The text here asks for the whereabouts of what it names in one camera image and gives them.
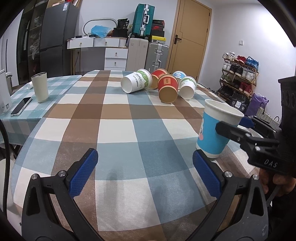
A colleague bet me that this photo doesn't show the plaid tablecloth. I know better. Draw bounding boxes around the plaid tablecloth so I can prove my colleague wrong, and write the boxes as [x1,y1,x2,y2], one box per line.
[10,69,260,241]

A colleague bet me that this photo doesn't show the green white paper cup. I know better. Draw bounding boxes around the green white paper cup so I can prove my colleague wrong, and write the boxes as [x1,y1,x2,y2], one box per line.
[120,69,152,93]

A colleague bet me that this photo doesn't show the blue white paper cup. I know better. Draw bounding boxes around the blue white paper cup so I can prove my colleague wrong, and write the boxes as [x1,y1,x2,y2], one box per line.
[173,71,187,80]

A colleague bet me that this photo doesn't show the blue bunny paper cup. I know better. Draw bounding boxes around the blue bunny paper cup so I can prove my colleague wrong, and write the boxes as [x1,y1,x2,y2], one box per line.
[196,99,244,159]

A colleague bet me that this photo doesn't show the silver suitcase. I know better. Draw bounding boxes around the silver suitcase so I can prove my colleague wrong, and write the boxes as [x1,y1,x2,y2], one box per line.
[145,42,169,74]

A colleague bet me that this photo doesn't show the wooden door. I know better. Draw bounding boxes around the wooden door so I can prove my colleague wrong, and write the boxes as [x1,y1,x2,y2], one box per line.
[167,1,212,80]

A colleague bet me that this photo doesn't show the white box appliance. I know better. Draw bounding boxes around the white box appliance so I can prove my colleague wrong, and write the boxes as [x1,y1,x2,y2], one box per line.
[0,69,12,114]

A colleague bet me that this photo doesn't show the front red paper cup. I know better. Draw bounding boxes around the front red paper cup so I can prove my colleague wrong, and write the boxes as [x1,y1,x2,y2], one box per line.
[158,74,179,104]

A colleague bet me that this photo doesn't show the green white cup right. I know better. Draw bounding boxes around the green white cup right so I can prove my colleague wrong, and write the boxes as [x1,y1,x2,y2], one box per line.
[180,76,197,100]

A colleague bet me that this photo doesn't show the white smartphone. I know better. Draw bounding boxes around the white smartphone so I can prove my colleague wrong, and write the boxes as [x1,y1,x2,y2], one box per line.
[10,97,32,116]

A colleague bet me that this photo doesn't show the person right hand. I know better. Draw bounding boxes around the person right hand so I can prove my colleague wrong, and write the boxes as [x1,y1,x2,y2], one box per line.
[259,169,295,196]

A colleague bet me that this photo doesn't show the red paper cup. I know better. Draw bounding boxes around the red paper cup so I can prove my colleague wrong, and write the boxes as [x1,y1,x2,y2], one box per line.
[151,68,168,89]
[158,74,179,104]

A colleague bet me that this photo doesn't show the rear red paper cup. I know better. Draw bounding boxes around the rear red paper cup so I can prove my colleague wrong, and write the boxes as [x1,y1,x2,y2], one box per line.
[151,68,168,89]

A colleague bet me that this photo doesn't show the black cable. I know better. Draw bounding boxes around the black cable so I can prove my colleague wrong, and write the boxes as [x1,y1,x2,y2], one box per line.
[0,120,11,218]

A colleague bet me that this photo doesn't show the blue plastic bag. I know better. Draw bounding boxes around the blue plastic bag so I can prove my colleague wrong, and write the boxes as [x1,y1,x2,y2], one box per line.
[90,25,112,38]

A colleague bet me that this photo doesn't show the teal suitcase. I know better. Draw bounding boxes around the teal suitcase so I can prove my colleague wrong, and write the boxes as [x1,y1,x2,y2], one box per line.
[132,4,155,40]

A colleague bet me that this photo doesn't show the small check blue tablecloth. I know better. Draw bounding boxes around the small check blue tablecloth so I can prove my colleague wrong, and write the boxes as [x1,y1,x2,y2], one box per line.
[1,75,82,146]

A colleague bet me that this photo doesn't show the shoe rack with shoes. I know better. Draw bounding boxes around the shoe rack with shoes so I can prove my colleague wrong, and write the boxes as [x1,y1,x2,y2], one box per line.
[218,52,259,101]

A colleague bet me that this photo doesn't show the beige suitcase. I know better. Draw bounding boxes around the beige suitcase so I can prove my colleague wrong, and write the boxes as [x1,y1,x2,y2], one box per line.
[126,38,149,71]

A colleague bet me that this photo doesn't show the purple bag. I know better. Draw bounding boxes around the purple bag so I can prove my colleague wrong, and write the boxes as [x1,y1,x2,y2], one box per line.
[245,93,269,116]

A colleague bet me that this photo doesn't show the stacked shoe boxes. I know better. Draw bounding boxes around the stacked shoe boxes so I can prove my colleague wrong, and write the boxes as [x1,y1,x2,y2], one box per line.
[149,20,166,45]

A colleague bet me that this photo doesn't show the black refrigerator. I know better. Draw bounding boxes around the black refrigerator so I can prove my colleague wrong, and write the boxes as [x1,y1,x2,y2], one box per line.
[40,2,79,78]

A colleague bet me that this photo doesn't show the cream travel tumbler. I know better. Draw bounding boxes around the cream travel tumbler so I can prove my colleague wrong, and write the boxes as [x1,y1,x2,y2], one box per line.
[31,72,49,103]

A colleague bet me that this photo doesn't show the white drawer desk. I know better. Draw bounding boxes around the white drawer desk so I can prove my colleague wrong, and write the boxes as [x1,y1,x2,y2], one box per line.
[67,37,128,73]

